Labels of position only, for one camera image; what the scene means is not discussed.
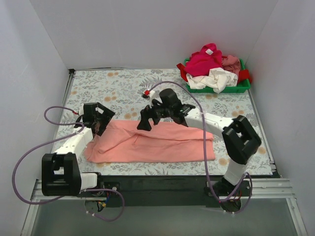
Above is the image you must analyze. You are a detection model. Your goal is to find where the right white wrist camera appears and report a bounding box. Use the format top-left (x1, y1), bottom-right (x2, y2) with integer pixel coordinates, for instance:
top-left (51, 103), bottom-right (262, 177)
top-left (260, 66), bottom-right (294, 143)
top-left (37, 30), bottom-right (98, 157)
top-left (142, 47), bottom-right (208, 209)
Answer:
top-left (142, 90), bottom-right (159, 107)

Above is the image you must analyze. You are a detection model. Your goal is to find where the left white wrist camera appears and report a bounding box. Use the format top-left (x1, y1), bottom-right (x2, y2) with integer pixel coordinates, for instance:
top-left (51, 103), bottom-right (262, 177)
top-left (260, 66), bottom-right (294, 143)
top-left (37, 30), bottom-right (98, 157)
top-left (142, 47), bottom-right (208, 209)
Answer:
top-left (73, 103), bottom-right (84, 116)

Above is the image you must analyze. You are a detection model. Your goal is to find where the magenta t shirt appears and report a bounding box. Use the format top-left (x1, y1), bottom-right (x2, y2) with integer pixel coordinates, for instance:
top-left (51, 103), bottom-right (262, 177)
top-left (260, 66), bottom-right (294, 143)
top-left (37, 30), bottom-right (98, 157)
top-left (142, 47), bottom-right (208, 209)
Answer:
top-left (184, 43), bottom-right (222, 77)

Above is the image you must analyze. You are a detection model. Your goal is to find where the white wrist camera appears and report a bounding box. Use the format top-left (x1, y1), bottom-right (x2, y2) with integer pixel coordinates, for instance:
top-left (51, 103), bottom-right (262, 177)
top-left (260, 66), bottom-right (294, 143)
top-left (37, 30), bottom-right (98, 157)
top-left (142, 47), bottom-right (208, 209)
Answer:
top-left (142, 90), bottom-right (159, 107)
top-left (73, 103), bottom-right (84, 116)

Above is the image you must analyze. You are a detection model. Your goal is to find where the dusty pink t shirt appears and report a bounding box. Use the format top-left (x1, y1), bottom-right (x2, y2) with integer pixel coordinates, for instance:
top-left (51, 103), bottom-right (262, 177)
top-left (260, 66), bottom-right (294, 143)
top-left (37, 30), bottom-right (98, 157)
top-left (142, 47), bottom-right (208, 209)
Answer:
top-left (221, 55), bottom-right (241, 74)

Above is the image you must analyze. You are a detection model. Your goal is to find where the floral table mat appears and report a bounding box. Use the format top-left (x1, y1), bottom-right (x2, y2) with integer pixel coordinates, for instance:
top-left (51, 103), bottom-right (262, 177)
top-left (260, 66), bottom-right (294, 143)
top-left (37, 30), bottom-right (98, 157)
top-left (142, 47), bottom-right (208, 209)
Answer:
top-left (56, 69), bottom-right (264, 175)

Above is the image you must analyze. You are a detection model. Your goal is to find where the white t shirt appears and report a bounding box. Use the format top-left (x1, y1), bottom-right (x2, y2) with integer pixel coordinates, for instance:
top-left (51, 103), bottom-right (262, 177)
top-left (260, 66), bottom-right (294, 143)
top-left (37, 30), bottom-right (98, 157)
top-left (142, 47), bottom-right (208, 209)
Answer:
top-left (186, 67), bottom-right (238, 93)

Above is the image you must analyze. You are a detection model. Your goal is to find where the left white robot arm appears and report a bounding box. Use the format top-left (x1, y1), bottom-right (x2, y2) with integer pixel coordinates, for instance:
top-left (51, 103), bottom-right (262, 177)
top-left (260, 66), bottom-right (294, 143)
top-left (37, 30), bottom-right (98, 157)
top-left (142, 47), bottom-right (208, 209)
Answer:
top-left (41, 102), bottom-right (115, 197)

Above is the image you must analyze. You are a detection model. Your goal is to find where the salmon pink t shirt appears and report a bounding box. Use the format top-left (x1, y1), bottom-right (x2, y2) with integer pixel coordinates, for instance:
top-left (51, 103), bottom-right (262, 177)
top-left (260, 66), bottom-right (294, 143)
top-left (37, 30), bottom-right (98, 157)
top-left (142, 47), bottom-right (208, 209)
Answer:
top-left (84, 120), bottom-right (215, 163)

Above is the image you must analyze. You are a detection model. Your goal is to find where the red t shirt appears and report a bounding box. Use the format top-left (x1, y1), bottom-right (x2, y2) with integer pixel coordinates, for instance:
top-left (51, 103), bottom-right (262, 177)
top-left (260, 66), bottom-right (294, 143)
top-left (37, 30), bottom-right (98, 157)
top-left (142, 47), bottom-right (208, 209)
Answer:
top-left (176, 63), bottom-right (250, 84)

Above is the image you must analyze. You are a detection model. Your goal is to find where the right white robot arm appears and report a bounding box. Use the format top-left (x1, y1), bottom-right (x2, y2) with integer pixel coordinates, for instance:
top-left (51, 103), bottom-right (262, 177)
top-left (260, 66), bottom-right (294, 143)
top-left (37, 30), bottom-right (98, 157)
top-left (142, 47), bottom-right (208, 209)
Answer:
top-left (137, 88), bottom-right (261, 196)

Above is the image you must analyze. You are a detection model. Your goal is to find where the green plastic bin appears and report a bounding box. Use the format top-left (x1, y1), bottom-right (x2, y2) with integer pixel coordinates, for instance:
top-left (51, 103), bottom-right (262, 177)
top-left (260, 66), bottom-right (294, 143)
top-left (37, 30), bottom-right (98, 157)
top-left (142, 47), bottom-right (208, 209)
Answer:
top-left (186, 59), bottom-right (251, 93)

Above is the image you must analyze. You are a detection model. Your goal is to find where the aluminium frame rail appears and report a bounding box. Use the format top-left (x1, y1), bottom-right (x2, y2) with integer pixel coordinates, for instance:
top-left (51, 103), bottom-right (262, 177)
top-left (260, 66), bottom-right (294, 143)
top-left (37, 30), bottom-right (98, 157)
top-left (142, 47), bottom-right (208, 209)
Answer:
top-left (22, 178), bottom-right (307, 236)

